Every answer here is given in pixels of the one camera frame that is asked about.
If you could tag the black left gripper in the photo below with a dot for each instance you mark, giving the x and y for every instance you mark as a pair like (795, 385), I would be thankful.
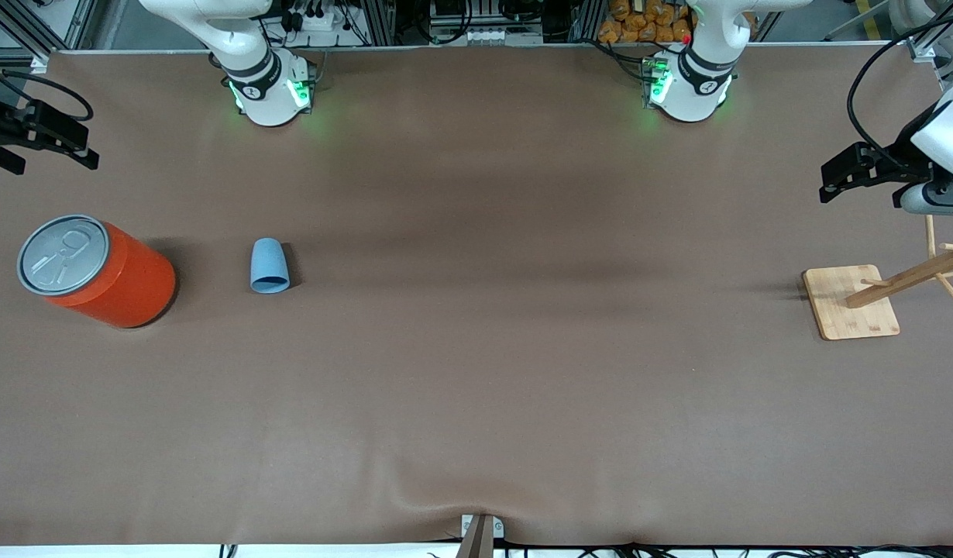
(899, 152)

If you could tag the light blue plastic cup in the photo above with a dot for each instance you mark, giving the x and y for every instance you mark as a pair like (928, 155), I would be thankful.
(269, 263)

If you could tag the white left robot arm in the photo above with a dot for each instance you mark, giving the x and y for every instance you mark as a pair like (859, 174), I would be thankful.
(693, 97)

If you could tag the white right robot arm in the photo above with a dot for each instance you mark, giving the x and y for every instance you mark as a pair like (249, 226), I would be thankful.
(267, 97)

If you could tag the wooden mug rack stand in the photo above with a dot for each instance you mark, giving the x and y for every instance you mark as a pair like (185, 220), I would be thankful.
(848, 310)

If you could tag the orange can with grey lid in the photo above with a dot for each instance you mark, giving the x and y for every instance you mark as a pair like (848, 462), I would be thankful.
(128, 283)

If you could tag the orange snack bag pile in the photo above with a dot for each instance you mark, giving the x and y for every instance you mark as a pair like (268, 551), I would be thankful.
(639, 23)

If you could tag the white power strip with plugs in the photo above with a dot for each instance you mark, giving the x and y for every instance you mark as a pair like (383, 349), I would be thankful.
(314, 19)

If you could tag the brown table mat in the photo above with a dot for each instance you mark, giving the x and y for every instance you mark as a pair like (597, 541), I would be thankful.
(476, 387)

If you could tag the aluminium frame profile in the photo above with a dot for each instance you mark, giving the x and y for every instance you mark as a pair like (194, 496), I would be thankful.
(27, 31)
(927, 39)

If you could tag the camera stand pole with bracket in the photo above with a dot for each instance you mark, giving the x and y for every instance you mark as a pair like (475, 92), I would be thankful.
(476, 542)

